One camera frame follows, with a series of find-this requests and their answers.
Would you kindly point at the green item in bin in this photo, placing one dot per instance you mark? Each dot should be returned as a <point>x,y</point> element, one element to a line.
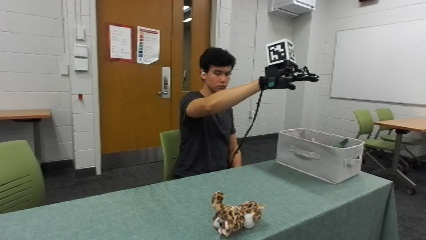
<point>343,143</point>

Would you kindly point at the white cube with black markers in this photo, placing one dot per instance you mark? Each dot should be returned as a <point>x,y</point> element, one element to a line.
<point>280,51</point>

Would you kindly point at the white fabric storage bin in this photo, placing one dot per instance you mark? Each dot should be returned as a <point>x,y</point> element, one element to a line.
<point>317,156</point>

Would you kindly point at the white wall switch box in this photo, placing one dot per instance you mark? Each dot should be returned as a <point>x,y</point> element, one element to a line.
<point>80,58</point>

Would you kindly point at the wooden table with metal leg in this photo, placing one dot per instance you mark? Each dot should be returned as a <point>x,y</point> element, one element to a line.
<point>407,124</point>

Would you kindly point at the wooden side table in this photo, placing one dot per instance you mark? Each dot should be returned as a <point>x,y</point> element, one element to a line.
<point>24,115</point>

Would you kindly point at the small red wall device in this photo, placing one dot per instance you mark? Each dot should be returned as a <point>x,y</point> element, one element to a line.
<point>80,97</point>

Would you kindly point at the white wall-mounted unit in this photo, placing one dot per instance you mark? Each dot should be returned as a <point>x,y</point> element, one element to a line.
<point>293,6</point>

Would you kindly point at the red-framed paper notice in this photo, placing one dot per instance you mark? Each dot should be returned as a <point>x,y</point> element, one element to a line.
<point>120,42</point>

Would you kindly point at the the person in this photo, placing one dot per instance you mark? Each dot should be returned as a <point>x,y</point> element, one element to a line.
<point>206,133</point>

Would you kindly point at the leopard soft toy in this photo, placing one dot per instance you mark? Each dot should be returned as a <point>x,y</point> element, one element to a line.
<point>235,216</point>

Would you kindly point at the whiteboard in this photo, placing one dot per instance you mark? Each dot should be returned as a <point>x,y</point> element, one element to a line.
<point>381,63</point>

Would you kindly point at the narrow door window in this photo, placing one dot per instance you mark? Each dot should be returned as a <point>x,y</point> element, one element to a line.
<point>187,50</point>

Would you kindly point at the green tablecloth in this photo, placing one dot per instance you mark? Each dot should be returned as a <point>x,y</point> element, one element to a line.
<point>155,206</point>

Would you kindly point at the white paper notice with colours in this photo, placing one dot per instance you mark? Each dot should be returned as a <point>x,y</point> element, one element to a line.
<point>148,45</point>

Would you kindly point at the wooden door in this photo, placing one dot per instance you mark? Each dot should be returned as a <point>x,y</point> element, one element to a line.
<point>134,110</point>

